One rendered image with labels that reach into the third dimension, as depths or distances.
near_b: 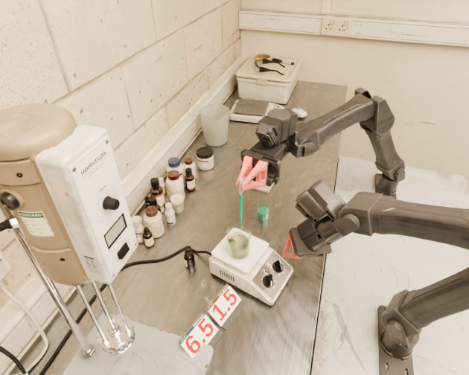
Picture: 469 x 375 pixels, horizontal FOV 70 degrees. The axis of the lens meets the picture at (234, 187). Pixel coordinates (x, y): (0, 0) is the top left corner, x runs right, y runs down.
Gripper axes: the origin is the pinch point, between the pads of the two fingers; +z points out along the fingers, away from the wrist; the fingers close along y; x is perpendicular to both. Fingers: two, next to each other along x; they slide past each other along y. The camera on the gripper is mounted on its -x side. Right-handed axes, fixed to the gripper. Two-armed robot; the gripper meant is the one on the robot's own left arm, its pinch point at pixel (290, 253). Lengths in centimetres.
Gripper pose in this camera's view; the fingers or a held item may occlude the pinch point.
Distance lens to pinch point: 88.0
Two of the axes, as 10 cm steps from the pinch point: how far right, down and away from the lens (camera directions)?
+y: -8.8, -0.5, -4.7
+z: -4.3, 4.9, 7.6
